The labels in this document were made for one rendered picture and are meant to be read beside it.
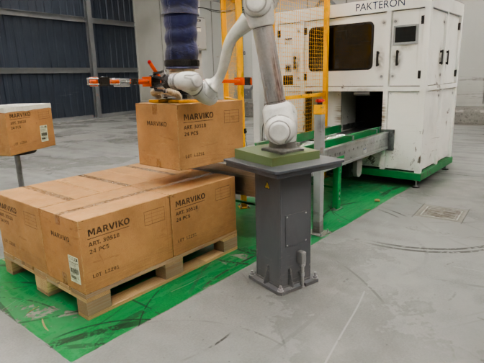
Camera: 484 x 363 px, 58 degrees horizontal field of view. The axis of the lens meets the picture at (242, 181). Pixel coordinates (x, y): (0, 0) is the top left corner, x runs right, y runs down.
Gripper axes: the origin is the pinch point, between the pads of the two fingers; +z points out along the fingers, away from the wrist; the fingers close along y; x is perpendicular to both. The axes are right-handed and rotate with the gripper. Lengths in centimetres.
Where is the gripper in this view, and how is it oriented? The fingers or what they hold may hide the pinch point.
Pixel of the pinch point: (150, 81)
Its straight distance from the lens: 274.5
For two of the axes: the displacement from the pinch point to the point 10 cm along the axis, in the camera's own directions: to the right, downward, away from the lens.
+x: 6.4, -2.0, 7.4
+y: 0.3, 9.7, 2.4
